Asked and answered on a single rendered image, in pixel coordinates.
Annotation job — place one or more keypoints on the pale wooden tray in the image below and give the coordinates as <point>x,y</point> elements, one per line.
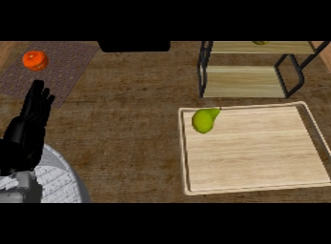
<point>259,147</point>

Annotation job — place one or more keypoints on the small yellow-green fruit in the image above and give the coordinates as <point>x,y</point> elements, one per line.
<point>261,42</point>

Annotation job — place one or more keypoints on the orange round fruit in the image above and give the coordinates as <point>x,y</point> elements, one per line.
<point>35,60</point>

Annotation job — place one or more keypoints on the black-framed wooden tiered shelf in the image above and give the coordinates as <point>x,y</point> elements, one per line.
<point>252,70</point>

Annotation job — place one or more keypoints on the brown woven placemat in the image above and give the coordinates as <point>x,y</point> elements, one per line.
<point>51,70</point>

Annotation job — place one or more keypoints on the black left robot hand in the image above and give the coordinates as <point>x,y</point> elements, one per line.
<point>27,127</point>

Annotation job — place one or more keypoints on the black appliance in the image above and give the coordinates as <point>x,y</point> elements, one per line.
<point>134,46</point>

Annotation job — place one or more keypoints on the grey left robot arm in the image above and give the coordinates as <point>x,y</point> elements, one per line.
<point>41,181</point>

